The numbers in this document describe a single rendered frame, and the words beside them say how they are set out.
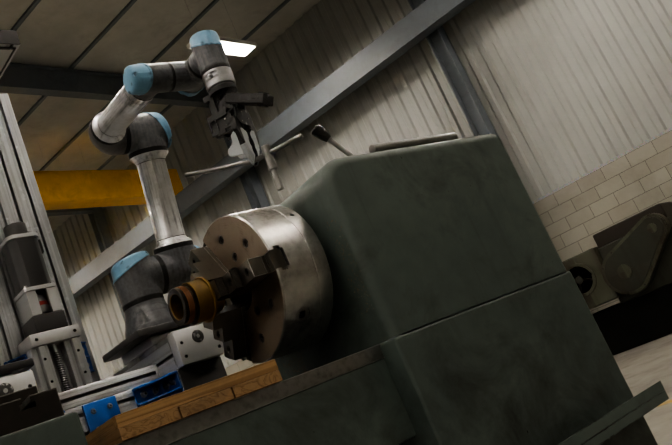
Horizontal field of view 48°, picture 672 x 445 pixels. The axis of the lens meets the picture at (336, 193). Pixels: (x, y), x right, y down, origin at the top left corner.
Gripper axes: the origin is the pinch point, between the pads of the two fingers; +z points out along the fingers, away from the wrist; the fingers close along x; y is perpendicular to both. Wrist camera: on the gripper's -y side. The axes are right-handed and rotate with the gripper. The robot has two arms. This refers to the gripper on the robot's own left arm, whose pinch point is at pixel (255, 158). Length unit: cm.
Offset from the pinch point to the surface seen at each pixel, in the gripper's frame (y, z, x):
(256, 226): -8.1, 21.8, 26.8
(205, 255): 8.6, 21.2, 21.1
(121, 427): 5, 50, 64
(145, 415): 3, 49, 61
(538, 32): -30, -317, -1013
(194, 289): 5.7, 29.3, 33.4
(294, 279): -11.5, 34.4, 25.9
